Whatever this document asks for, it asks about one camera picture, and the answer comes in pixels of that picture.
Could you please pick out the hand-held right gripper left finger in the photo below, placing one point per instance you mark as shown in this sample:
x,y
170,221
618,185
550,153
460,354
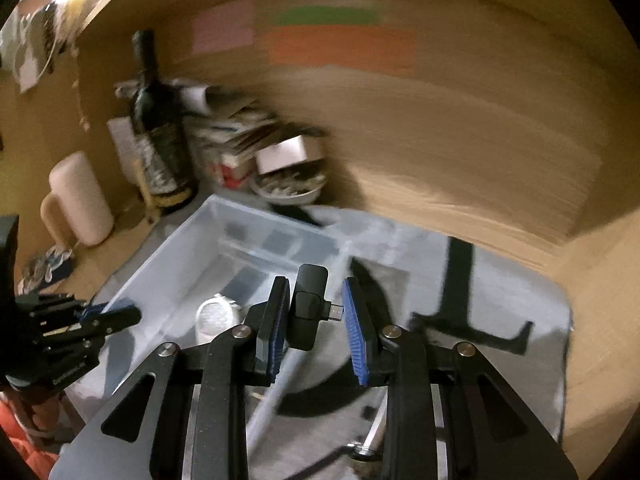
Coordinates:
x,y
276,332

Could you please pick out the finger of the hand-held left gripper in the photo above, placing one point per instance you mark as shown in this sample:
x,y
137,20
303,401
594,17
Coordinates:
x,y
95,312

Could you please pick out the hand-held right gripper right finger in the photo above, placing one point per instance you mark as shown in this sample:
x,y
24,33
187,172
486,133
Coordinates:
x,y
356,330

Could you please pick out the black usb adapter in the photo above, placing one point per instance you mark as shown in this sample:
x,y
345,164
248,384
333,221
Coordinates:
x,y
306,305

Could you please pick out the clear plastic storage container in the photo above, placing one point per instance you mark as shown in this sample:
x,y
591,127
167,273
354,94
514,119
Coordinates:
x,y
200,240

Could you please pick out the small patterned bundle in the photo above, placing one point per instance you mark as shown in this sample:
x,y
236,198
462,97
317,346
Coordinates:
x,y
50,266

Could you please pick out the pink cylindrical mug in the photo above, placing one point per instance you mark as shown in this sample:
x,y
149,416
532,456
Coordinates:
x,y
80,200

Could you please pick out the orange cloth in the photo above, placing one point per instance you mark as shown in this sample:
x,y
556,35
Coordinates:
x,y
20,442

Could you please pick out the white bowl of scraps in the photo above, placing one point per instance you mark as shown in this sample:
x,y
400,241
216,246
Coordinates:
x,y
290,189

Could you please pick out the grey printed mat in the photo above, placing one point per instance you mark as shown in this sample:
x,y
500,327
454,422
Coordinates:
x,y
500,305

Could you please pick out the red and white box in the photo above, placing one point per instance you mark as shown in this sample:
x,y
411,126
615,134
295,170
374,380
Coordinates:
x,y
232,171

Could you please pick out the white paper note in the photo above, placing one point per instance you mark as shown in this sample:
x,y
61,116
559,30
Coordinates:
x,y
122,145

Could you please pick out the dark wine bottle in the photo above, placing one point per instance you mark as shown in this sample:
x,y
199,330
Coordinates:
x,y
160,150

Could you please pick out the white card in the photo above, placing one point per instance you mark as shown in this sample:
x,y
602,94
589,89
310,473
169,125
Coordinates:
x,y
285,155

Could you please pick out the stack of books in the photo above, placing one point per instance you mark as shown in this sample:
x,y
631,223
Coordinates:
x,y
235,130

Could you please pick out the wooden desk hutch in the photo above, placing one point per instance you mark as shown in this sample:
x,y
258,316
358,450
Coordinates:
x,y
450,135

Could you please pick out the rolled newspaper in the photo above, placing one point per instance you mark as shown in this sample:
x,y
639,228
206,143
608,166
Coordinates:
x,y
197,92

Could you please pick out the white hanging tag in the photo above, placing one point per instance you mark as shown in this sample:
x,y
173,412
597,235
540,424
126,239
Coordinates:
x,y
28,76

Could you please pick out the orange sticky note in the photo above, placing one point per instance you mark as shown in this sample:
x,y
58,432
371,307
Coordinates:
x,y
342,51

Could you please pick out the brown braided headband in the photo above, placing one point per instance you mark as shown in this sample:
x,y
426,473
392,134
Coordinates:
x,y
47,35

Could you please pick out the pink sticky note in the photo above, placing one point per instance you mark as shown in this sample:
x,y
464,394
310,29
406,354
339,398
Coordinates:
x,y
222,27

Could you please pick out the yellow hair accessory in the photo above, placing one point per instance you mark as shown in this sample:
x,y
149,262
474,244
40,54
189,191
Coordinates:
x,y
76,2

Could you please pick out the green sticky note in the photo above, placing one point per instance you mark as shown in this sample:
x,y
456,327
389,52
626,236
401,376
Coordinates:
x,y
327,15

